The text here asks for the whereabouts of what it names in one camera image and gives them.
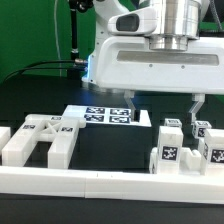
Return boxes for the white chair back frame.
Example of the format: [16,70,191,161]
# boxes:
[1,114,86,169]

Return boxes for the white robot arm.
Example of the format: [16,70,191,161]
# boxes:
[82,0,224,120]

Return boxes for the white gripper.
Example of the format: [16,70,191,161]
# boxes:
[92,36,224,123]

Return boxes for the black cables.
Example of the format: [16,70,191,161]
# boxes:
[0,58,89,84]

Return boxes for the white tagged cube left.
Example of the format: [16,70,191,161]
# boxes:
[164,118,182,128]

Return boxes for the white thin cable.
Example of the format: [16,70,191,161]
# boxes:
[53,0,64,78]

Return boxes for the white U-shaped fence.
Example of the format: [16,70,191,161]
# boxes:
[0,126,224,205]

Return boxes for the white tagged cube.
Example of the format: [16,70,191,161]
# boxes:
[164,118,182,128]
[192,120,212,139]

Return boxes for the white chair seat part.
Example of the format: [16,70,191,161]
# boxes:
[149,147,201,175]

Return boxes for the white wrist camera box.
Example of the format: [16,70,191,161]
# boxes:
[107,7,157,36]

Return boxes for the black camera stand pole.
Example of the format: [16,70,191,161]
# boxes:
[67,0,93,80]

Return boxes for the white tagged cube right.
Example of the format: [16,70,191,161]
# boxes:
[192,120,212,139]

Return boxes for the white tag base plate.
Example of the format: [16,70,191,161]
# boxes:
[62,105,151,127]

